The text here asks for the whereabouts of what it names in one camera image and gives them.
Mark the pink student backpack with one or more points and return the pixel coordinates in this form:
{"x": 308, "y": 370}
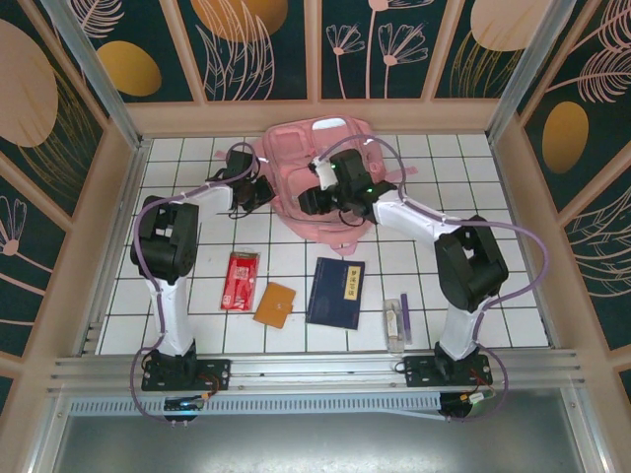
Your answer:
{"x": 291, "y": 148}

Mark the red tissue packet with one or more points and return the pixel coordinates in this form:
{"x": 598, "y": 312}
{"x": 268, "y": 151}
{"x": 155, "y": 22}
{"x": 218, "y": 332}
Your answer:
{"x": 240, "y": 283}

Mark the dark blue notebook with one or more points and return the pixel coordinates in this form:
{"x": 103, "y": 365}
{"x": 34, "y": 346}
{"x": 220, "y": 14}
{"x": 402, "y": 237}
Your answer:
{"x": 328, "y": 300}

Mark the orange leather wallet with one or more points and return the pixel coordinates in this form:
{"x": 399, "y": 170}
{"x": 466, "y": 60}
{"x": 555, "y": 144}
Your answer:
{"x": 273, "y": 306}

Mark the purple pen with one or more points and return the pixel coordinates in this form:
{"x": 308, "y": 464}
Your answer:
{"x": 406, "y": 320}

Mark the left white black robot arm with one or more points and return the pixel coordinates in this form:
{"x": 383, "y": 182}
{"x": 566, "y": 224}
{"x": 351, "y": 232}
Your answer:
{"x": 172, "y": 315}

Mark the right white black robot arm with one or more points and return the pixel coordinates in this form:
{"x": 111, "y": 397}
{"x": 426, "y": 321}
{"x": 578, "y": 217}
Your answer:
{"x": 458, "y": 330}

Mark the clear plastic pencil case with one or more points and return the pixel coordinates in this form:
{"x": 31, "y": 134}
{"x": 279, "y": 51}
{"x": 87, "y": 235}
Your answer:
{"x": 394, "y": 327}

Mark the grey metal sheet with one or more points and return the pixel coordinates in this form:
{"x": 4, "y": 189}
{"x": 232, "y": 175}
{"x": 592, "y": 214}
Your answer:
{"x": 315, "y": 448}

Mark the aluminium side rail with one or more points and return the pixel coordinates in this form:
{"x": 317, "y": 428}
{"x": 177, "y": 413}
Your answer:
{"x": 503, "y": 157}
{"x": 134, "y": 172}

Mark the aluminium frame post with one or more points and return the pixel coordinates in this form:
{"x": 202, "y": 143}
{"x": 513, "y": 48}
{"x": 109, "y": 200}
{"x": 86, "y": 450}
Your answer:
{"x": 533, "y": 69}
{"x": 97, "y": 79}

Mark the aluminium mounting rail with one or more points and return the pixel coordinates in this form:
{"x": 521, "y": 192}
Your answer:
{"x": 315, "y": 367}

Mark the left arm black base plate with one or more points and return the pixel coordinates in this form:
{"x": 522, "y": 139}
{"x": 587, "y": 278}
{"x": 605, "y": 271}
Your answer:
{"x": 217, "y": 372}

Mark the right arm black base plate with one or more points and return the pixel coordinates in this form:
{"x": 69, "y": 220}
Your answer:
{"x": 419, "y": 372}

